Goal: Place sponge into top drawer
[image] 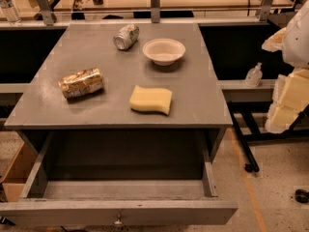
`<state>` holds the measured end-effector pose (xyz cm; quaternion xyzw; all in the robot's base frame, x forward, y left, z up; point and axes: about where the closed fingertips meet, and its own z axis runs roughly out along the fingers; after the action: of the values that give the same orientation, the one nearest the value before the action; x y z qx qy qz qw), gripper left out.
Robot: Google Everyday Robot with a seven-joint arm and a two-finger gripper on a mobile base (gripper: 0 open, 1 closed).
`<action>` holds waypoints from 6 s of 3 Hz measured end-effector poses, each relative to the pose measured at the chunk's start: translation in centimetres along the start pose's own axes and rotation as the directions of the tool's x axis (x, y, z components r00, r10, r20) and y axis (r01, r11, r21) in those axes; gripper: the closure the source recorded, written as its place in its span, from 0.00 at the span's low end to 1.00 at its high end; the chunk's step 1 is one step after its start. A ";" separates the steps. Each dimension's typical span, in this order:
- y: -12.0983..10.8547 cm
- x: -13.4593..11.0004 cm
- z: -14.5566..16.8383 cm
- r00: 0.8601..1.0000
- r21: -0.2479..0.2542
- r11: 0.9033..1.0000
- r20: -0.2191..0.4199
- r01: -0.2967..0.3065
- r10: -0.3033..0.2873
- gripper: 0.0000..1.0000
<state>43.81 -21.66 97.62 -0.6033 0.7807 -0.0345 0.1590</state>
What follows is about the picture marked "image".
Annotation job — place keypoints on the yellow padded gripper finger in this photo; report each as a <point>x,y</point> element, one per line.
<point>290,97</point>

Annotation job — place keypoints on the yellow sponge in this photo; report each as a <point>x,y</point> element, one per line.
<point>151,99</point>

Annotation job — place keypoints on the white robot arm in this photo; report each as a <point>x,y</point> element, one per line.
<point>293,40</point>

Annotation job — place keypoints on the grey cabinet with drawer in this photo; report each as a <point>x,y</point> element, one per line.
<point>197,103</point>

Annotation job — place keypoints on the drawer knob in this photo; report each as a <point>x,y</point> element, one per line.
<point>118,221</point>

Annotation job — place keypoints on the open grey top drawer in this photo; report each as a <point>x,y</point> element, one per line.
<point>150,177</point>

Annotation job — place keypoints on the hand sanitizer bottle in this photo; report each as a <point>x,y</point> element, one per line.
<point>254,76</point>

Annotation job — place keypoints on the black metal stand leg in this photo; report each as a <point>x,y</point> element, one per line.
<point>252,165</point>

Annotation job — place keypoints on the black caster wheel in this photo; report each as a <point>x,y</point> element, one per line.
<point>302,196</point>

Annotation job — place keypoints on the white bowl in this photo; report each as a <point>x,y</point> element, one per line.
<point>164,52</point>

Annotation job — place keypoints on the silver green soda can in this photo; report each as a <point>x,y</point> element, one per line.
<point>126,36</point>

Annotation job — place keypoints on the crushed gold soda can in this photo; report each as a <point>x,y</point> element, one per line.
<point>81,83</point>

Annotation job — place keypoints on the cardboard box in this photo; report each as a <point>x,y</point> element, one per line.
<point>16,175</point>

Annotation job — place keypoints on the plastic water bottle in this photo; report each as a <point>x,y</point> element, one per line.
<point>9,11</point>

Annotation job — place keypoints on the metal railing frame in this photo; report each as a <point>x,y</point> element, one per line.
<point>155,4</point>

